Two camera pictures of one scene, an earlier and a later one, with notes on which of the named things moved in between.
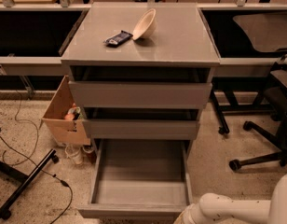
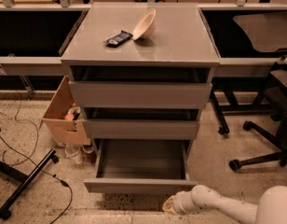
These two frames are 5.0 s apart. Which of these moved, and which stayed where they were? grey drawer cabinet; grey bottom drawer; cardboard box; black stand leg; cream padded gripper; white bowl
Moved: cream padded gripper; grey bottom drawer
Stayed: black stand leg; white bowl; grey drawer cabinet; cardboard box
